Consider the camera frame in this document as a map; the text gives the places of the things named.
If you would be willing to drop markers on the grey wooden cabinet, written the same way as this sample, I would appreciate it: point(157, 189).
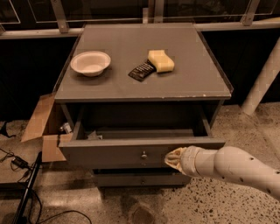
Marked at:
point(194, 89)

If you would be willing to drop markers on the white paper bowl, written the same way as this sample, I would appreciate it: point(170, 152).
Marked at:
point(90, 64)

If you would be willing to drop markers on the black snack packet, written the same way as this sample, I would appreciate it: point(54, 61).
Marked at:
point(141, 72)

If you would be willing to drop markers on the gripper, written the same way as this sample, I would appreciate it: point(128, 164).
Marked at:
point(189, 160)

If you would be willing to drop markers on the grey drawer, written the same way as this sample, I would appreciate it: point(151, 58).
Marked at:
point(140, 179)
point(133, 147)

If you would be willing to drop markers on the crumpled item inside drawer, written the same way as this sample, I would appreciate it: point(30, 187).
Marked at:
point(94, 136)

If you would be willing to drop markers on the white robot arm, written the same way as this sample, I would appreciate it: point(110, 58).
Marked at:
point(228, 164)

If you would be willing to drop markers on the brown cardboard box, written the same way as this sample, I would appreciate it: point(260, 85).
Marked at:
point(44, 124)

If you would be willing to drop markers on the metal window railing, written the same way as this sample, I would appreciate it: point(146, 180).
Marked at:
point(27, 19)

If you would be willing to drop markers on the grey top drawer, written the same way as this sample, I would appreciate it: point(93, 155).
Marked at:
point(133, 147)

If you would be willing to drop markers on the small bottle in box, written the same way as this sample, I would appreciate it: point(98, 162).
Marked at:
point(66, 127)

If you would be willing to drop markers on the black power adapter with cable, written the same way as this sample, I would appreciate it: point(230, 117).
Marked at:
point(16, 162)

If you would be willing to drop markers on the grey lower drawer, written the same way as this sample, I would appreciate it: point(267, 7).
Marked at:
point(140, 179)

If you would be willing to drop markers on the yellow sponge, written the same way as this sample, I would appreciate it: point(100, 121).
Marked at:
point(161, 61)

